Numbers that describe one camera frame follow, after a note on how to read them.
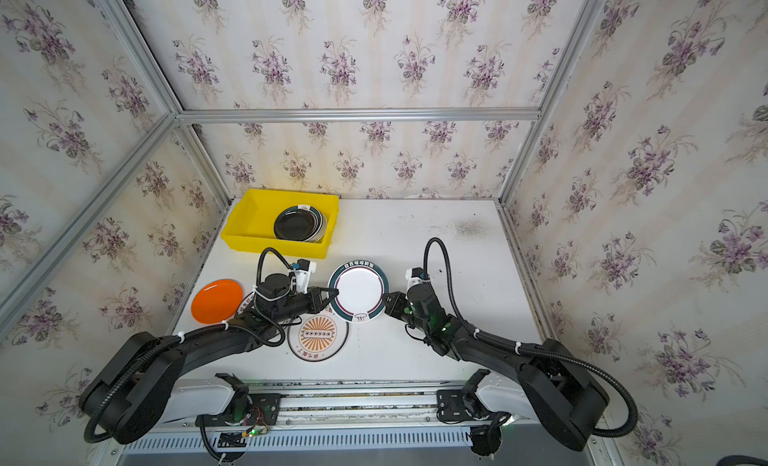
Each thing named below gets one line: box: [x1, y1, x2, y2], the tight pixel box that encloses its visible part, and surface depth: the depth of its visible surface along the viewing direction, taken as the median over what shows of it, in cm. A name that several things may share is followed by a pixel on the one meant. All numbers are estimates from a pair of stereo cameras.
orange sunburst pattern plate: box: [287, 310, 350, 363], surface depth 86 cm
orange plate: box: [191, 279, 244, 325], surface depth 93 cm
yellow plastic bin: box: [221, 188, 340, 259], surface depth 113 cm
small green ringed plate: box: [316, 209, 328, 244], surface depth 109 cm
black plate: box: [274, 205, 326, 243], surface depth 109 cm
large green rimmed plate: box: [234, 291, 256, 319], surface depth 92 cm
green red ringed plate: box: [328, 260, 389, 324], surface depth 86 cm
